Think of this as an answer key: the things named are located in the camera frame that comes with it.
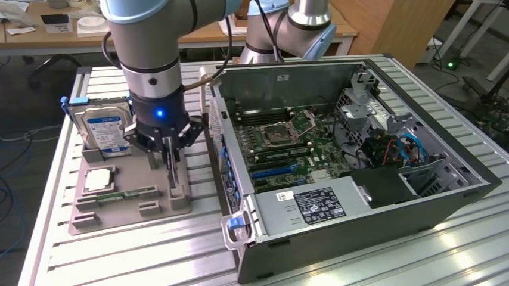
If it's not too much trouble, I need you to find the white paper sheet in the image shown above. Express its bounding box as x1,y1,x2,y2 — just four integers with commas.
218,17,250,36

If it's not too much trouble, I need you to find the black expansion slot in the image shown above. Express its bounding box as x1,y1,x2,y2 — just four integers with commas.
247,158,299,173

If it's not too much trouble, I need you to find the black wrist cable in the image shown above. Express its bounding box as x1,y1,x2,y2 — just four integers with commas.
180,14,236,91

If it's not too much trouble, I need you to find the green RAM stick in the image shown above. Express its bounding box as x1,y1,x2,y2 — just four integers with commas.
95,188,155,204
252,145,314,164

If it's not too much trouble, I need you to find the grey parts rack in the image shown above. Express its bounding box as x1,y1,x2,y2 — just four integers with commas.
68,128,193,236

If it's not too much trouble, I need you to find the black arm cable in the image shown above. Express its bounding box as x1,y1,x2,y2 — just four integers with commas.
254,0,286,62

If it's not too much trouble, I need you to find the wooden desk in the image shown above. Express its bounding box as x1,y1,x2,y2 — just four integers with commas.
0,0,358,57

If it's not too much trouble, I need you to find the green motherboard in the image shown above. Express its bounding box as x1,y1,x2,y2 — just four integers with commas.
224,98,354,194

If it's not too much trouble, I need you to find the silver chipset heat sink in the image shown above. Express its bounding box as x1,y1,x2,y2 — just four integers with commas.
308,169,334,182

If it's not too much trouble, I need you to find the white table frame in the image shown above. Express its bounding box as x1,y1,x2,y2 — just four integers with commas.
435,0,509,81

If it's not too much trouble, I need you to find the blue wire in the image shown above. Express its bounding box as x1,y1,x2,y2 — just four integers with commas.
397,133,429,164

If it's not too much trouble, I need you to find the white box with black top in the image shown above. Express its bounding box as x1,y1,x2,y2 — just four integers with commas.
40,14,73,34

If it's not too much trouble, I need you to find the wooden cabinet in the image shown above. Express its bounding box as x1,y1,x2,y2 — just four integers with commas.
344,0,457,69

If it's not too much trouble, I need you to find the CPU socket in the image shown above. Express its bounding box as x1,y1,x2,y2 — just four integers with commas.
255,123,298,149

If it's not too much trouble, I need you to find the black open PC case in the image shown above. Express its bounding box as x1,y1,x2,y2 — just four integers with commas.
198,58,503,284

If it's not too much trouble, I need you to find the grey power supply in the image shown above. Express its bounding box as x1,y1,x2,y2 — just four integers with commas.
244,175,374,237

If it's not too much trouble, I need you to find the black office chair base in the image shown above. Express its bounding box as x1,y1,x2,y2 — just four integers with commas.
22,52,120,89

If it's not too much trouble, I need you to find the silver CPU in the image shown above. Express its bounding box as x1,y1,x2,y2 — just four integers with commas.
84,169,113,192

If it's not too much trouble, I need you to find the expansion card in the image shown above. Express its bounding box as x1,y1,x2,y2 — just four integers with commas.
163,135,181,189

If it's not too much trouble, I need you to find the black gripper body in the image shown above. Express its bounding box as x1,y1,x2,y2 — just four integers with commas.
128,85,192,141

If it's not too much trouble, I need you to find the metal socket cover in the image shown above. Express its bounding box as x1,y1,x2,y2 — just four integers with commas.
287,108,322,135

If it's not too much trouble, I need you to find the hard disk with blue caddy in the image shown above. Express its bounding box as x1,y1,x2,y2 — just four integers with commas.
59,92,139,158

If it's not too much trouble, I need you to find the silver disk bay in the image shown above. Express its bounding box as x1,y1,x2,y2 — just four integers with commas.
334,87,413,135

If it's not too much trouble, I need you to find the black plastic shroud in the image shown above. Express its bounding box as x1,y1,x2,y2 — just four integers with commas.
348,166,422,209

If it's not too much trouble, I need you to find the white box with round hollow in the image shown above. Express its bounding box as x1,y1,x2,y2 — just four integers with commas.
76,16,111,38

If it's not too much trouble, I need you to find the black wire connector block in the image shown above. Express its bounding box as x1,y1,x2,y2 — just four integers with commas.
362,135,401,169

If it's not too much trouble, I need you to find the perforated metal drive cage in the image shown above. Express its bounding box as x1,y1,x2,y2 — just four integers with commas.
398,157,473,200

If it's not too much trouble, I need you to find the black RAM slot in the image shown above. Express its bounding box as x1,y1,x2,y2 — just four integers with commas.
236,107,290,116
240,119,292,126
239,115,291,123
238,111,290,119

